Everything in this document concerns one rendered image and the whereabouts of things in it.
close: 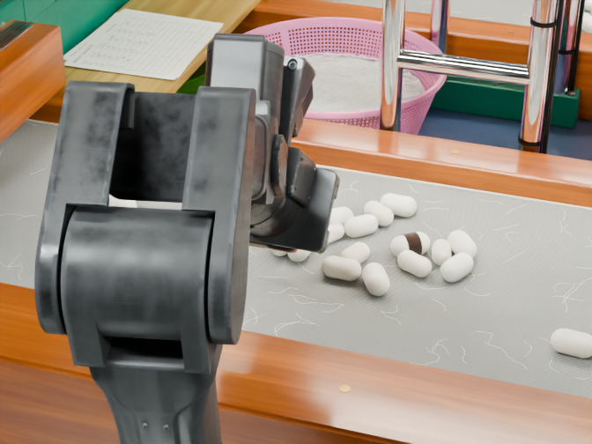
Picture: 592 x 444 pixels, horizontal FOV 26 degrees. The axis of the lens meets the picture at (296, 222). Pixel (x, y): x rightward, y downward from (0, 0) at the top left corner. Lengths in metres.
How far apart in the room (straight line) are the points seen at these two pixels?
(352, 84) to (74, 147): 0.94
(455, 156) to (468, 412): 0.40
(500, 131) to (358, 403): 0.65
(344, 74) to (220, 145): 0.97
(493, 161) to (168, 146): 0.70
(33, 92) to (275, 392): 0.49
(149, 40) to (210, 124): 0.93
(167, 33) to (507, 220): 0.51
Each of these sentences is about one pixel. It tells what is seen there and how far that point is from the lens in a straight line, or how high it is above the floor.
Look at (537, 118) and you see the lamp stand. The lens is 1.32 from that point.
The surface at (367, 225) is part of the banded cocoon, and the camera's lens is 1.21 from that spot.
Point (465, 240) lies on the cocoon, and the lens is 1.18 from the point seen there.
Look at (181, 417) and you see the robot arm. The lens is 0.65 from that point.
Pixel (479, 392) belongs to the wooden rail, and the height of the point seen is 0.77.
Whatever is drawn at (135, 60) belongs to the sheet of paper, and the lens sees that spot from 1.48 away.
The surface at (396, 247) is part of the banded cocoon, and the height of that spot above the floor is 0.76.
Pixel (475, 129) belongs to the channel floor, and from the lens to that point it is 1.56.
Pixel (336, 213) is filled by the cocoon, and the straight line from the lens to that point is 1.22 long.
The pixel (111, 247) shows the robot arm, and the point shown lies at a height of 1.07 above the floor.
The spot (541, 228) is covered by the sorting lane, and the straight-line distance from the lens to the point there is 1.25.
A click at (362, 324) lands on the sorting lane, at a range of 1.10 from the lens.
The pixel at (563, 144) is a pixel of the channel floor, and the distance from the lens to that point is 1.55.
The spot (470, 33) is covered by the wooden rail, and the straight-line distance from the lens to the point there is 1.60.
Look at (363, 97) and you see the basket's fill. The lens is 1.48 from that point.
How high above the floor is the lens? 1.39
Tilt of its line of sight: 32 degrees down
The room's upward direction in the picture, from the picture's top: straight up
